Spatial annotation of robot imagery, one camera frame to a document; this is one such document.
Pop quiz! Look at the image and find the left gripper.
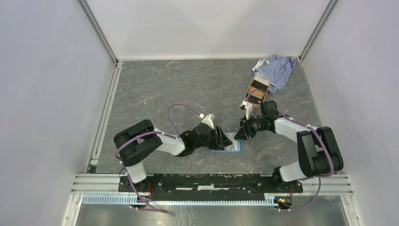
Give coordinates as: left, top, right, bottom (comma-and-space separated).
194, 125, 233, 150

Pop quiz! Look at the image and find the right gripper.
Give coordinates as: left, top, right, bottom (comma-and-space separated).
233, 113, 266, 141

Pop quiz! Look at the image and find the white credit card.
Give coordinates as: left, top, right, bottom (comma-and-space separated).
224, 133, 242, 153

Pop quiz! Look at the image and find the pink card box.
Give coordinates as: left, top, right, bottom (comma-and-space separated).
244, 76, 270, 109

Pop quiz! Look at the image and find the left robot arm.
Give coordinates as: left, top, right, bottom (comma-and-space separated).
113, 120, 233, 192

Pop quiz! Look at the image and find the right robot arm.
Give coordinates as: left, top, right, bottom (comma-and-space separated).
234, 101, 344, 192

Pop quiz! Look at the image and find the striped blue white cloth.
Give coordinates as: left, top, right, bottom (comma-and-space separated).
252, 55, 296, 94

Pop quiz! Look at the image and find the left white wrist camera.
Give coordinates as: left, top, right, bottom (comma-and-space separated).
199, 113, 215, 129

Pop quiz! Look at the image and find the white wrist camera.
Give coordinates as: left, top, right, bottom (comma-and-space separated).
239, 100, 253, 121
199, 113, 215, 129

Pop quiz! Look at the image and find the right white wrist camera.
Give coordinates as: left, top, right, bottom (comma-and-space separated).
239, 100, 253, 121

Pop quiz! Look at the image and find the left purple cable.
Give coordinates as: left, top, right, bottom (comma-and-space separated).
114, 104, 203, 214

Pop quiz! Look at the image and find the purple cable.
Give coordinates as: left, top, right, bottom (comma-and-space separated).
114, 104, 203, 214
244, 89, 335, 213

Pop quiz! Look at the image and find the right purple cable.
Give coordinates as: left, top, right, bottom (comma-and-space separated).
244, 89, 335, 213

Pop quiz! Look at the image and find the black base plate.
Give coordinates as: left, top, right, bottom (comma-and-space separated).
118, 174, 303, 201

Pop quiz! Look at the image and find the aluminium frame rail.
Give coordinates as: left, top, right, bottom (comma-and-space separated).
71, 174, 354, 195

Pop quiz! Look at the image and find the light blue cable duct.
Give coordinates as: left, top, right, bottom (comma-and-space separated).
82, 194, 277, 207

